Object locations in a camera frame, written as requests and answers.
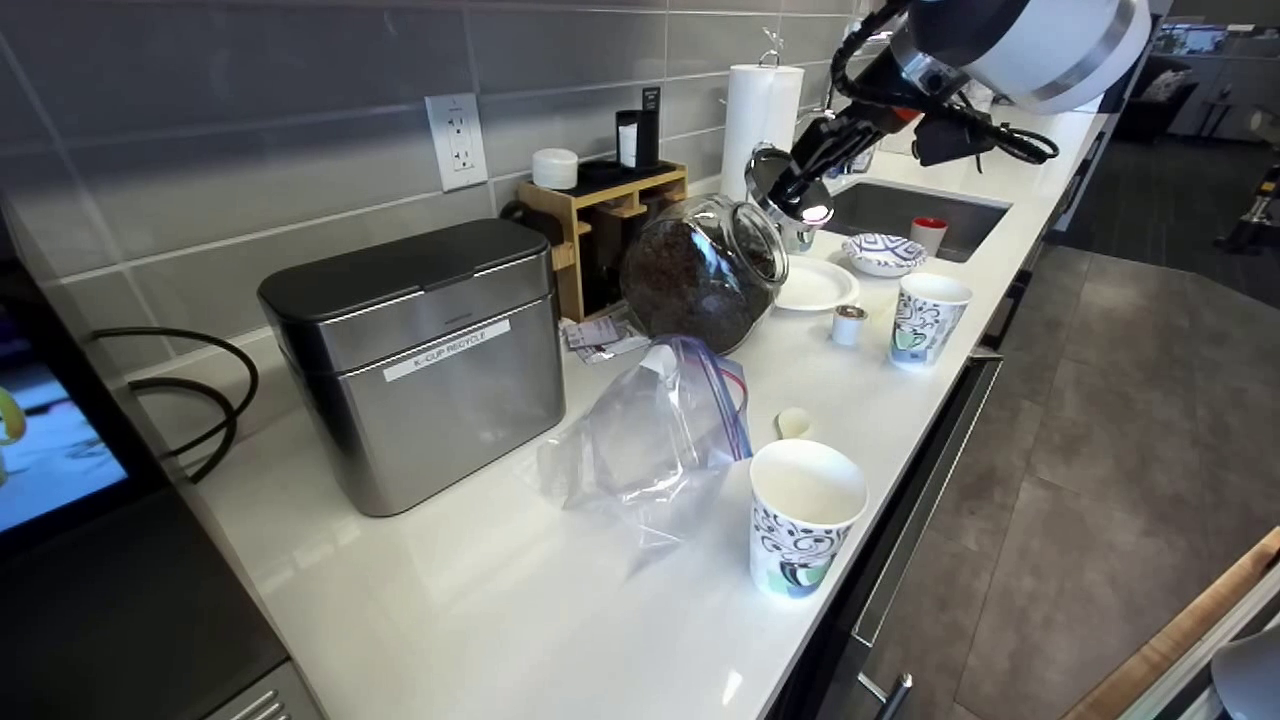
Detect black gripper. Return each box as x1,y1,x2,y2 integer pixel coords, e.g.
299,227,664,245
794,99,918,226

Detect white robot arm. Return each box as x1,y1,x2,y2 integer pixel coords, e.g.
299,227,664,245
769,0,1151,222

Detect glass jar of coffee beans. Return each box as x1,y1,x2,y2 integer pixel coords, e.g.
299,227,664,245
621,197,788,352

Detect blue patterned paper bowl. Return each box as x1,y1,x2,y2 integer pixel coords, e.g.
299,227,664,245
844,232,930,281

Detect white round plate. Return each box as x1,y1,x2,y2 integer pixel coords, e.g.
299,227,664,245
777,257,859,314

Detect small coffee pod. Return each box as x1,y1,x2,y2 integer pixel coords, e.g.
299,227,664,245
827,304,867,347

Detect small red white cup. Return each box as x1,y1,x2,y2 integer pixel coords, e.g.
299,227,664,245
912,217,948,257

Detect paper towel roll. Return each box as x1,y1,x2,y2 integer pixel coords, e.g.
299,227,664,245
719,66,806,200

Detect patterned paper cup front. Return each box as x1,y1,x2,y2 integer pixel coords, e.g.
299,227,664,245
890,272,973,368

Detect patterned paper cup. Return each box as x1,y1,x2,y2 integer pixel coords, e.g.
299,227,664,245
748,440,867,599
890,272,973,368

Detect black box on organizer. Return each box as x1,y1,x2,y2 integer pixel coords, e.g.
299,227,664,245
615,83,659,171

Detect wooden pod organizer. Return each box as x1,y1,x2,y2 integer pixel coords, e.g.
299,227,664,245
515,162,688,320

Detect white creamer cup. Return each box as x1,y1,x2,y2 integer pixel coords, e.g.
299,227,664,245
532,147,579,192

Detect patterned paper cup left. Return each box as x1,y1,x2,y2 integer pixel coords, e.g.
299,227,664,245
748,440,867,599

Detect clear zip plastic bag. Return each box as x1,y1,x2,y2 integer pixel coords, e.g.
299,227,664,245
535,337,753,548

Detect stainless steel bin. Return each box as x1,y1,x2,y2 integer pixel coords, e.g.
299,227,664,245
258,222,563,515

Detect black coffee machine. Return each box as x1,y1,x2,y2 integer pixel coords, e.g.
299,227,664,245
0,237,324,720

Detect white wall outlet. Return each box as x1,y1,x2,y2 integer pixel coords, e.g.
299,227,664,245
425,94,490,190

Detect black power cable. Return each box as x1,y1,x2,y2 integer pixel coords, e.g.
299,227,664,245
85,325,265,487

